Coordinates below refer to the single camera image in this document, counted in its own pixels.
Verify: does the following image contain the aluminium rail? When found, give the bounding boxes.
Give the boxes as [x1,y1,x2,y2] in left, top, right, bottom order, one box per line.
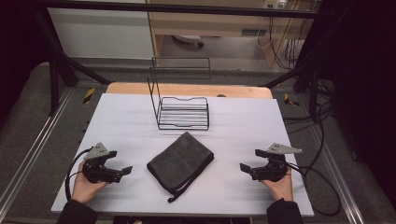
[0,88,75,213]
[311,130,366,224]

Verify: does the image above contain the person's left hand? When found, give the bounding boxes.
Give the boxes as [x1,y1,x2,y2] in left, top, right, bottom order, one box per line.
[71,161,108,205]

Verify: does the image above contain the person's right hand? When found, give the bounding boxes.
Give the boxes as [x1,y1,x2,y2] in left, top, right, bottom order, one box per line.
[261,168,294,203]

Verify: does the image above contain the white power strip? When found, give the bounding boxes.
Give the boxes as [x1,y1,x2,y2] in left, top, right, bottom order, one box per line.
[262,0,289,9]

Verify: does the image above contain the black curtain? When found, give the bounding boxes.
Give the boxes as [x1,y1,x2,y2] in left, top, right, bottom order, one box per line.
[0,0,52,126]
[303,0,396,207]

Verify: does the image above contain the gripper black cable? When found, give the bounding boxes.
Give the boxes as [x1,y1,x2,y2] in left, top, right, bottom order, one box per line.
[64,147,93,202]
[284,161,343,217]

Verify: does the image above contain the wooden desk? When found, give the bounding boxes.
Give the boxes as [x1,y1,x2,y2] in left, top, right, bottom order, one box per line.
[146,0,316,68]

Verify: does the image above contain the white cabinet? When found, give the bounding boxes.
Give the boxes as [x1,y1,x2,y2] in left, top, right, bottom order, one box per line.
[47,7,155,61]

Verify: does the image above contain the black floor cables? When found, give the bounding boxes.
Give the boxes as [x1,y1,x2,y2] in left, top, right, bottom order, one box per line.
[281,78,336,135]

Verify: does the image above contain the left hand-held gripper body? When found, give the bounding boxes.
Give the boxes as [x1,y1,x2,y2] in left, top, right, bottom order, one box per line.
[81,142,123,185]

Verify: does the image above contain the office chair base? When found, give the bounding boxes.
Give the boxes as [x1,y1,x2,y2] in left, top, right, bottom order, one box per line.
[171,34,205,49]

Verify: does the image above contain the yellow black tape strip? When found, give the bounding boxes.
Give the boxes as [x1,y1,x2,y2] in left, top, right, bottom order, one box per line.
[283,92,301,107]
[82,87,97,105]

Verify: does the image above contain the black wire rack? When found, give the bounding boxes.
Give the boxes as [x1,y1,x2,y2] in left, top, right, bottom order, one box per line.
[147,56,212,132]

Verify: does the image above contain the black horizontal frame bar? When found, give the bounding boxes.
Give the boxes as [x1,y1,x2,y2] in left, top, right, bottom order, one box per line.
[36,0,325,20]

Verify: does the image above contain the bundle of hanging cables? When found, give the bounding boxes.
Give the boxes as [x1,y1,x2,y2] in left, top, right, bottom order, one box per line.
[255,15,308,71]

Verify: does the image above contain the dark grey cloth pouch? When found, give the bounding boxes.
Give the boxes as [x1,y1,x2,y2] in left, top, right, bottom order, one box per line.
[146,131,216,203]

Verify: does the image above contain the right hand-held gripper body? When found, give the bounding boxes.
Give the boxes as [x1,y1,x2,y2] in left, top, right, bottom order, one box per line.
[250,143,304,183]

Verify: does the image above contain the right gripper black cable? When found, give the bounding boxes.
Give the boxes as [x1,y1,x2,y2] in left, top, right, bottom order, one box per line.
[284,161,343,217]

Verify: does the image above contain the black metal stand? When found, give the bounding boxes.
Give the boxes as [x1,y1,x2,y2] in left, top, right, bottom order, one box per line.
[33,8,112,117]
[262,60,322,123]

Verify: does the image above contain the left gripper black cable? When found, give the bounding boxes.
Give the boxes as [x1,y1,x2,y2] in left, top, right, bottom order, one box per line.
[64,147,93,202]

